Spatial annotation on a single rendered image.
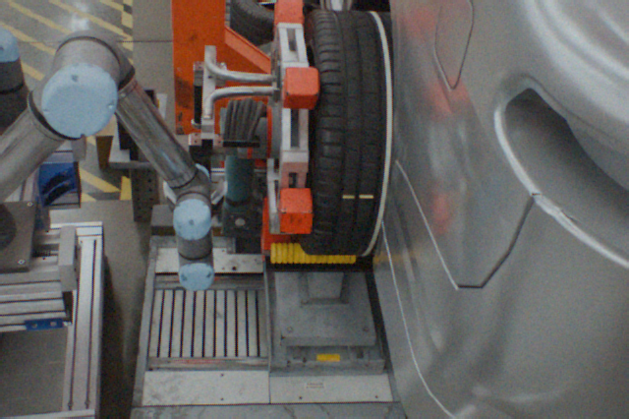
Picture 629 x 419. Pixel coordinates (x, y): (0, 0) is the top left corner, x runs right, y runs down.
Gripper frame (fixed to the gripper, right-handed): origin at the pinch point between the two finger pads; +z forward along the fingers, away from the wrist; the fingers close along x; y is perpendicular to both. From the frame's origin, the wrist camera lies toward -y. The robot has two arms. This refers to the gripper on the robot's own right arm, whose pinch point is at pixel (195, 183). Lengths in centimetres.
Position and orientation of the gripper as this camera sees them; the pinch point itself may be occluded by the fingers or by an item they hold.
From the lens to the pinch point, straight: 185.3
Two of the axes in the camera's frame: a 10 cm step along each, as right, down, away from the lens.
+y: 0.9, -7.5, -6.5
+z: -1.2, -6.6, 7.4
